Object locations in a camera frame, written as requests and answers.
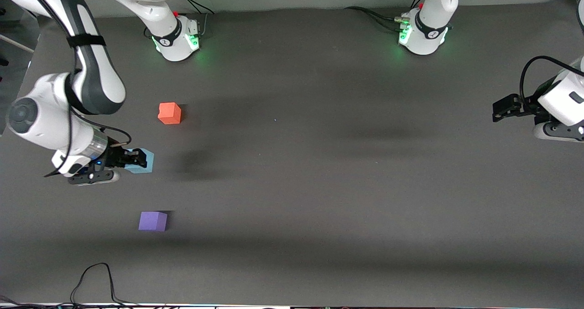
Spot orange foam block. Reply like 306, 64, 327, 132
158, 102, 182, 125

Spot black arm base cables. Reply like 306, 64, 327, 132
172, 0, 215, 40
344, 0, 427, 32

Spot black right arm base cables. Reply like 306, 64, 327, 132
172, 0, 215, 40

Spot black left arm base cables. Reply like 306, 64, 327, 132
344, 0, 427, 32

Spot thin wooden stick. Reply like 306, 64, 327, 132
0, 34, 35, 54

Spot looped black table cable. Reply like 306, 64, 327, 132
70, 262, 137, 307

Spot light blue foam block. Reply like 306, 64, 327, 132
123, 148, 155, 174

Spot dark grey table mat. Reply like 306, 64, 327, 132
0, 0, 584, 308

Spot purple foam block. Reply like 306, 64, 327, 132
138, 211, 168, 232

